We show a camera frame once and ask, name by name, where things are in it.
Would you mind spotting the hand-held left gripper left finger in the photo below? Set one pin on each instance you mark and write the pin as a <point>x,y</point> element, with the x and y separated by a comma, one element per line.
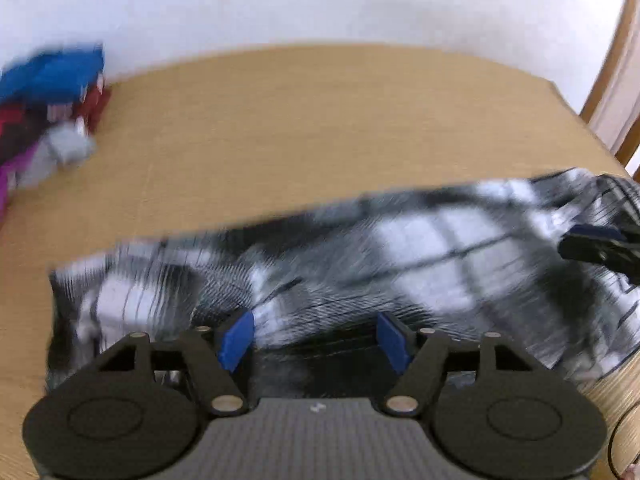
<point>239,340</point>

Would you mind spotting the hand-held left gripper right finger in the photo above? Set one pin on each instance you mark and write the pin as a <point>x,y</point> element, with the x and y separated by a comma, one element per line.
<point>392,342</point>

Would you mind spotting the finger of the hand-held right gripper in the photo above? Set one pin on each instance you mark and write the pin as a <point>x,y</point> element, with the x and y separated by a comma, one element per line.
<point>595,247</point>

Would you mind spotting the black white plaid cloth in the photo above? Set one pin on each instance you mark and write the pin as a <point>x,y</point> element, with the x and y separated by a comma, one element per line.
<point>350,270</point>

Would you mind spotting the white curtain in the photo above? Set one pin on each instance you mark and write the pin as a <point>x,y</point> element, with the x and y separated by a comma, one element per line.
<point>622,105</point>

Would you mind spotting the grey garment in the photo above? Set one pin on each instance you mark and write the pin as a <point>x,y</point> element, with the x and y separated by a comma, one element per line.
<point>60,150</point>

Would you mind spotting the maroon garment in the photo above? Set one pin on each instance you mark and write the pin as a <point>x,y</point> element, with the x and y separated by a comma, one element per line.
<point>95,105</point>

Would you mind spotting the black garment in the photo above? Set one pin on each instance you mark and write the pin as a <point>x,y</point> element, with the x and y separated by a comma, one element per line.
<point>22,137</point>

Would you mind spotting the red garment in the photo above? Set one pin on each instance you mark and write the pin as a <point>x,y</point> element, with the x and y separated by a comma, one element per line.
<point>12,115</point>

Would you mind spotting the blue garment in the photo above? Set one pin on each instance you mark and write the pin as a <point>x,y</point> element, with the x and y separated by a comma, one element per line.
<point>50,75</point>

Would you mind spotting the wooden door frame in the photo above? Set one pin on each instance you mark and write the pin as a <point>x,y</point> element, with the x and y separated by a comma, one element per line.
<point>607,70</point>

